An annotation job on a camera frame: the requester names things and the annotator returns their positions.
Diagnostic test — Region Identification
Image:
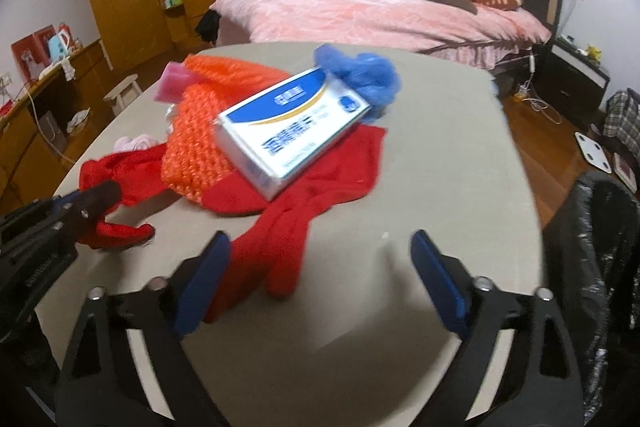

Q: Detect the black trash bag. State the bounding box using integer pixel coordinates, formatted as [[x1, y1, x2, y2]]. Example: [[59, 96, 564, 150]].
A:
[[542, 171, 640, 427]]

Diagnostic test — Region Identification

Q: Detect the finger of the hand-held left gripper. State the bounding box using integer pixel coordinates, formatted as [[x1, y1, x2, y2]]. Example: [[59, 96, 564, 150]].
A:
[[50, 181, 124, 240]]

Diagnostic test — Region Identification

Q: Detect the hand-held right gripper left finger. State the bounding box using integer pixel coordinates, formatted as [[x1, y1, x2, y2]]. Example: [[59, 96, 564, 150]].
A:
[[54, 231, 233, 427]]

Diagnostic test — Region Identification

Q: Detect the blue and white carton box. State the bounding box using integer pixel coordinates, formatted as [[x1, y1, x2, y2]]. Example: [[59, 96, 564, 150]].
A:
[[216, 66, 372, 202]]

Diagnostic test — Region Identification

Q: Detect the small white stool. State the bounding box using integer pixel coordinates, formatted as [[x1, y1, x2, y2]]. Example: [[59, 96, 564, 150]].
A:
[[103, 75, 144, 116]]

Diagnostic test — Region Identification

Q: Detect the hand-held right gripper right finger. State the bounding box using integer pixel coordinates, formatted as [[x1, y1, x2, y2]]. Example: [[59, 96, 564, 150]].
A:
[[410, 230, 586, 427]]

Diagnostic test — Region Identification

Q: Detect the plaid bag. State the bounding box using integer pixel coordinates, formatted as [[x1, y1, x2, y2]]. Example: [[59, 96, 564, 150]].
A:
[[602, 89, 640, 154]]

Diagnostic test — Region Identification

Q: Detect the black and white nightstand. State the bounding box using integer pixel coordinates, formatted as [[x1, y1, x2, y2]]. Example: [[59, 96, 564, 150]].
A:
[[537, 38, 612, 126]]

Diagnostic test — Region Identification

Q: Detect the orange knitted mesh bag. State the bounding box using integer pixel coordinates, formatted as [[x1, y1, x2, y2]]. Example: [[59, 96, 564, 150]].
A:
[[161, 53, 291, 202]]

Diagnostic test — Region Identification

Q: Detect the pink pouch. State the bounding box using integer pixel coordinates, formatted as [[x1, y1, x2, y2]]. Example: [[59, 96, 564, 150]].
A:
[[155, 62, 201, 102]]

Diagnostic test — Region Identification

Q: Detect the white bathroom scale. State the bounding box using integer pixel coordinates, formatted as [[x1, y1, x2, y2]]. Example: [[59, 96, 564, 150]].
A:
[[574, 132, 614, 176]]

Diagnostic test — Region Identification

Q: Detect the white charging cable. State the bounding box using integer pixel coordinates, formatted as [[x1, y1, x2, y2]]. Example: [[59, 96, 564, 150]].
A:
[[22, 77, 77, 168]]

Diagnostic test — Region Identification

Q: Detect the bed with pink blanket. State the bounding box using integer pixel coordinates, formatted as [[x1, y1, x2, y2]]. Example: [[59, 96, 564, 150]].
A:
[[212, 0, 553, 58]]

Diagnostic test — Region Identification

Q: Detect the black cloth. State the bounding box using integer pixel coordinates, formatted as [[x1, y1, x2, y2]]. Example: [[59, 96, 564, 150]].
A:
[[195, 9, 222, 46]]

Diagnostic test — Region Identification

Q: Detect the red gift box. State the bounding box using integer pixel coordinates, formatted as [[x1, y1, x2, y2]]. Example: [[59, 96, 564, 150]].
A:
[[11, 25, 56, 80]]

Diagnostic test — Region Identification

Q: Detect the white crumpled rag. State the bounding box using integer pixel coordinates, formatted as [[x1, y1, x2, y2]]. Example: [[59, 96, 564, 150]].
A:
[[67, 109, 92, 134]]

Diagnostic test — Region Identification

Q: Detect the pink sock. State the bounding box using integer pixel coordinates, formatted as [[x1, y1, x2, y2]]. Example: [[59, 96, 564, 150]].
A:
[[114, 133, 168, 154]]

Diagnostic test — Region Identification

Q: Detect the grey paper bag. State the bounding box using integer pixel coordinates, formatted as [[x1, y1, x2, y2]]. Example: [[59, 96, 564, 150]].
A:
[[40, 109, 67, 148]]

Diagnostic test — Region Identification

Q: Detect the red knitted glove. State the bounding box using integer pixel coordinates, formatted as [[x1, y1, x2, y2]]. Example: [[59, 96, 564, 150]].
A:
[[79, 146, 168, 254], [200, 124, 389, 324]]

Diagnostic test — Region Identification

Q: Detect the wooden sideboard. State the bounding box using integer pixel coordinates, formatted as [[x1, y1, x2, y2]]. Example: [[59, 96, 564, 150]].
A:
[[0, 39, 114, 210]]

